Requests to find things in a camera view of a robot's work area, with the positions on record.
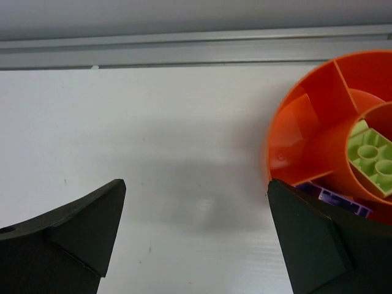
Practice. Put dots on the orange round divided container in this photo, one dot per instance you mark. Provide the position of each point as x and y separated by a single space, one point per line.
308 136

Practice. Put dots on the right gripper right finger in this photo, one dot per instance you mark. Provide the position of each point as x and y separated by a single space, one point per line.
327 249

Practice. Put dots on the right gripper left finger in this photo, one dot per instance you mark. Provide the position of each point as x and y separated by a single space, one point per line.
65 250

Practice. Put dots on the purple round lego piece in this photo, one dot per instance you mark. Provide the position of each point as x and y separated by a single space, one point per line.
314 190

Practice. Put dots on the green lego brick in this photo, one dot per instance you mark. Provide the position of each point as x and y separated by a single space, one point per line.
369 155

